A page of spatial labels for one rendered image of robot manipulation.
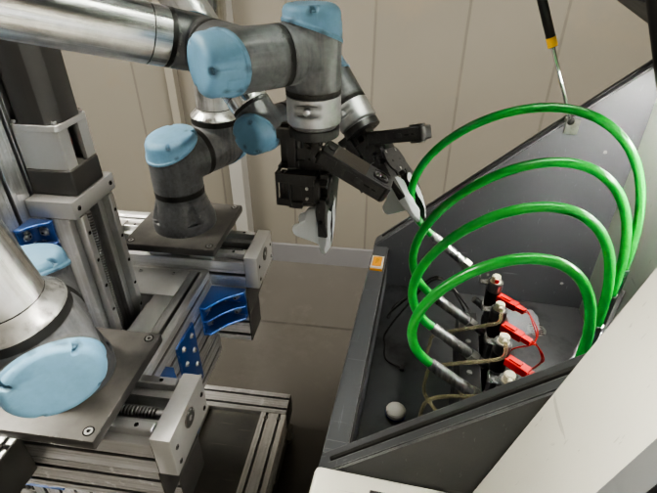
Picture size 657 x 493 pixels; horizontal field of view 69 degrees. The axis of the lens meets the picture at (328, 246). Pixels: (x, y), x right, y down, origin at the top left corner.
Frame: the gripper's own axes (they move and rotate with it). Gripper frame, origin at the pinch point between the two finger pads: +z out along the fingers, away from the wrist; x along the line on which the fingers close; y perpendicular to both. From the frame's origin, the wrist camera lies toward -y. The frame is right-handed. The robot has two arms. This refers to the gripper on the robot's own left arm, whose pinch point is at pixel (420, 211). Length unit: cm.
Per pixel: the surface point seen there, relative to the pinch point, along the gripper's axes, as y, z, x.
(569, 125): -24.1, -0.7, -31.6
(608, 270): -24.6, 19.6, 11.4
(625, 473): -24, 27, 44
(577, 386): -20.7, 24.1, 33.1
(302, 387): 118, 39, -62
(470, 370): 4.4, 29.1, 5.5
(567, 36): -25, -37, -159
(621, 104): -33.7, 0.7, -33.9
